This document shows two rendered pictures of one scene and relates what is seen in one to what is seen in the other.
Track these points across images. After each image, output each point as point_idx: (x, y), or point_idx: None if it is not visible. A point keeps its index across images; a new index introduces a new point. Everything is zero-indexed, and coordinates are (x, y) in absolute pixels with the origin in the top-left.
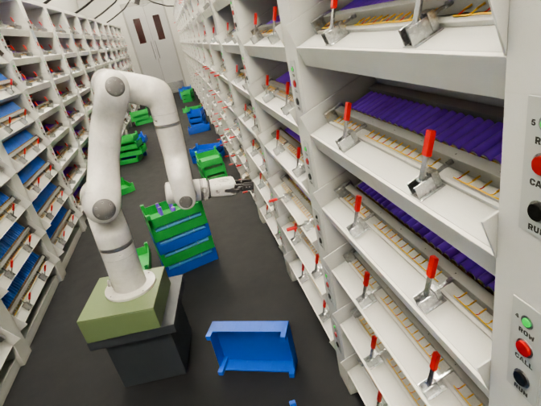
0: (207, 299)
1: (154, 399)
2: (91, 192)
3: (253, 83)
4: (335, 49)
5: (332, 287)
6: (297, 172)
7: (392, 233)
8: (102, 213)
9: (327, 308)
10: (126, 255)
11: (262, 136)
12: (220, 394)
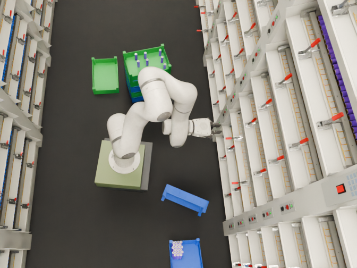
0: (157, 134)
1: (125, 203)
2: (123, 149)
3: (256, 70)
4: None
5: (243, 229)
6: (255, 175)
7: None
8: (127, 158)
9: (229, 190)
10: (130, 158)
11: (241, 93)
12: (160, 212)
